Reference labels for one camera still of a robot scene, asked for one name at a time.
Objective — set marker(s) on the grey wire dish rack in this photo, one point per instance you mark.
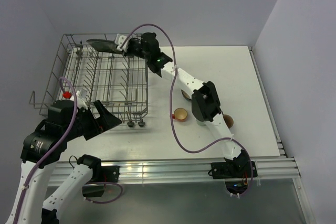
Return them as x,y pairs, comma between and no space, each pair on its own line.
119,82

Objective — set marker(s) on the pale green cup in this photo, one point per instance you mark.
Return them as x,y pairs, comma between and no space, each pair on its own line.
200,123

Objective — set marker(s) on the dark brown mug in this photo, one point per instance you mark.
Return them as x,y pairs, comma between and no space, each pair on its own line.
228,120

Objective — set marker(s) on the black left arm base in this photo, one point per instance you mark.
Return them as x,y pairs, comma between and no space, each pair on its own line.
105,174

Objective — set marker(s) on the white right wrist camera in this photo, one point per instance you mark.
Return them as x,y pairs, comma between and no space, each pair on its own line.
122,42

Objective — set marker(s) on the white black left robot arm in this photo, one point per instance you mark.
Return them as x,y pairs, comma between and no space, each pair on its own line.
41,152

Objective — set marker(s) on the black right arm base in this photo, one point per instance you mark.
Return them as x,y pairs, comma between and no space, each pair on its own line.
232,169

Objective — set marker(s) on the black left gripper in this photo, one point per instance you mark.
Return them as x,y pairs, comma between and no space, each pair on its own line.
106,120

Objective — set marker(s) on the small red orange cup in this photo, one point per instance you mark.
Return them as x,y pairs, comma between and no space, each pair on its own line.
179,114

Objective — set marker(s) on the dark bowl tan inside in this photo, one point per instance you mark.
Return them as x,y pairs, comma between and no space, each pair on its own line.
185,95

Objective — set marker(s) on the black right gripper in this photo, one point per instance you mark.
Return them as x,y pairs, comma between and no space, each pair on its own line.
128,53

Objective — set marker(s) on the aluminium mounting rail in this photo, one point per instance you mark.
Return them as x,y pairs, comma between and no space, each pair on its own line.
196,170

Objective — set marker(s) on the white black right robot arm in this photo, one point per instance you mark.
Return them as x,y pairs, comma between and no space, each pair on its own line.
205,104

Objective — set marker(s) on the black floral square plate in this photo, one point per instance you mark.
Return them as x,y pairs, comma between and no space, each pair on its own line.
101,45

